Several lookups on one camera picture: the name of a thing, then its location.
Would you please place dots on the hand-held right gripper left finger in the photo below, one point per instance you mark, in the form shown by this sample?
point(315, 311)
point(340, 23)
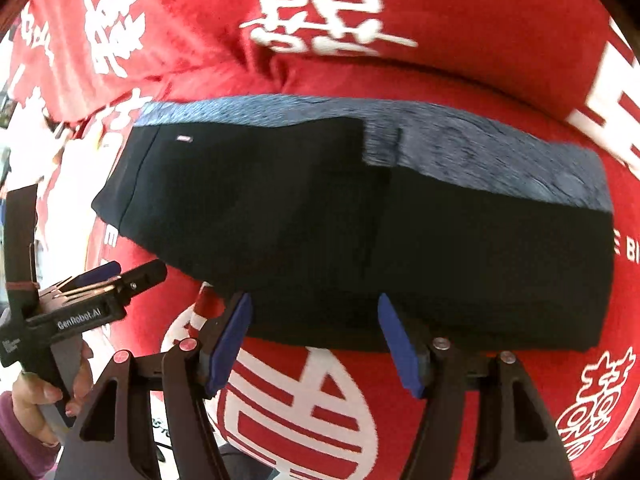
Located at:
point(230, 345)

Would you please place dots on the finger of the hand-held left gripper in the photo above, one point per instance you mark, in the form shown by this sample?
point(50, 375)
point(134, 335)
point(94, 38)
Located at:
point(100, 272)
point(142, 275)

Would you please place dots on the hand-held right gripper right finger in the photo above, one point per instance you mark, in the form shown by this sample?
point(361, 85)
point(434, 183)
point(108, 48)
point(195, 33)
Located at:
point(400, 350)

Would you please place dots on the black and blue patterned pants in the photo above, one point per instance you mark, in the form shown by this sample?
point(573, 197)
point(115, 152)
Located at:
point(300, 210)

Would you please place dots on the person's left forearm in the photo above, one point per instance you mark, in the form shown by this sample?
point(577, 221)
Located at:
point(20, 452)

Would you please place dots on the person's left hand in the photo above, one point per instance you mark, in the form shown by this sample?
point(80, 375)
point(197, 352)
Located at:
point(32, 400)

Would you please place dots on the person's legs in jeans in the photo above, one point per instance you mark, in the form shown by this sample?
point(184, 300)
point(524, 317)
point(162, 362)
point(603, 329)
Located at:
point(240, 462)

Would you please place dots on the red printed blanket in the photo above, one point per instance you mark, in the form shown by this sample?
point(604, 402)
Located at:
point(450, 20)

